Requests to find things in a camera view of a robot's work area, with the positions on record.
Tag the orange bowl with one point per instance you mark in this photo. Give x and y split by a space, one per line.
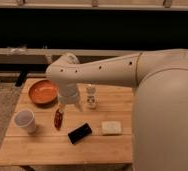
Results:
42 92

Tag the black rectangular box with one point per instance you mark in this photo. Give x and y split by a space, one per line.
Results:
79 133

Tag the white ceramic cup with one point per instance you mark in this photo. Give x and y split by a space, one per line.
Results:
25 119

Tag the clear salt shaker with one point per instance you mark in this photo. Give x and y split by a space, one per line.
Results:
91 101

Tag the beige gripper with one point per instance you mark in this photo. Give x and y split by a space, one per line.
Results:
68 93

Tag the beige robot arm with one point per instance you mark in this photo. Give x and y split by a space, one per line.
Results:
160 108

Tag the wooden table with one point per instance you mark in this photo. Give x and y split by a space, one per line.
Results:
49 146

